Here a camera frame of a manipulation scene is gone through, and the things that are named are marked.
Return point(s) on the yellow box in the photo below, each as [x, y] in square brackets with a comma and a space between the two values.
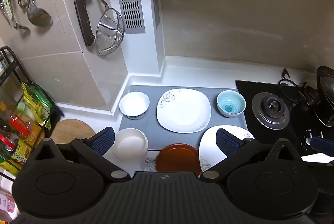
[22, 149]

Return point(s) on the black gas stove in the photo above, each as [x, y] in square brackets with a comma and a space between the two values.
[294, 132]

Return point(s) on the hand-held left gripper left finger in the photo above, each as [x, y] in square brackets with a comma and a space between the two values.
[103, 141]

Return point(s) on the black pan support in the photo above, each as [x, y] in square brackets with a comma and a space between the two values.
[289, 85]

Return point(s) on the brown round plate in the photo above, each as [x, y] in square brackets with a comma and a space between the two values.
[178, 157]

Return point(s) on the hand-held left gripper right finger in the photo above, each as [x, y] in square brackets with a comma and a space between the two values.
[227, 143]

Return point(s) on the white paper sheet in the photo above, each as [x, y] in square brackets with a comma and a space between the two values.
[317, 158]

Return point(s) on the plain white bowl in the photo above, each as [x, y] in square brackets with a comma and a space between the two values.
[130, 142]

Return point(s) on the red packet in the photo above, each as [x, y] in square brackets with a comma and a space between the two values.
[19, 122]

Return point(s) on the yellow green packet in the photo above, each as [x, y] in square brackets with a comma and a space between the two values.
[35, 101]

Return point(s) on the white patterned cloth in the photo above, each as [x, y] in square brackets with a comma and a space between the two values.
[149, 162]

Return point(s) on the grey counter mat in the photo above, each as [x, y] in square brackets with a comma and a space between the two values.
[154, 132]

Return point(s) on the black wok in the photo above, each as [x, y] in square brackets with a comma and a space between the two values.
[326, 93]

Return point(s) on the square white floral plate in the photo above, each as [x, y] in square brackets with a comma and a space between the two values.
[208, 151]
[184, 110]

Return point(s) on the light blue bowl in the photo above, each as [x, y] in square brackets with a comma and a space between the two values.
[231, 103]

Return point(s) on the round wooden cutting board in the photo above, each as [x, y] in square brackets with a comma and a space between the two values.
[74, 130]

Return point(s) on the red white package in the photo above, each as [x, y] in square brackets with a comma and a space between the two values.
[6, 203]

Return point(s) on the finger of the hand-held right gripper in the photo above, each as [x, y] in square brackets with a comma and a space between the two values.
[323, 144]

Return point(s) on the round stove burner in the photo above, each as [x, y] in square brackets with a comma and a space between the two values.
[271, 110]

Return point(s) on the white bowl with blue pattern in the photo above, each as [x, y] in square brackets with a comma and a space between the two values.
[134, 104]

